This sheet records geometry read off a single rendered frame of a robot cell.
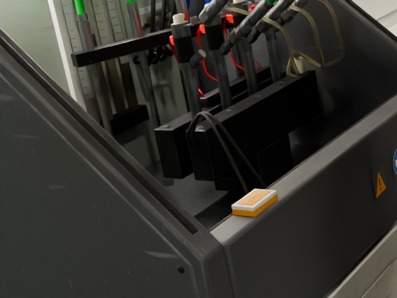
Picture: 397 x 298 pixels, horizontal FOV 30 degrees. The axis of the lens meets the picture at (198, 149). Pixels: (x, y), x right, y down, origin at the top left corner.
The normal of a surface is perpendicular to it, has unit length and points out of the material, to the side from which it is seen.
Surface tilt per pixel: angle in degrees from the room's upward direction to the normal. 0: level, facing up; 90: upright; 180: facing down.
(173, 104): 90
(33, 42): 90
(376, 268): 90
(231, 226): 0
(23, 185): 90
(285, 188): 0
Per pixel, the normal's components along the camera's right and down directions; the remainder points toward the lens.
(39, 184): -0.59, 0.34
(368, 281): 0.79, 0.04
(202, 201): -0.18, -0.94
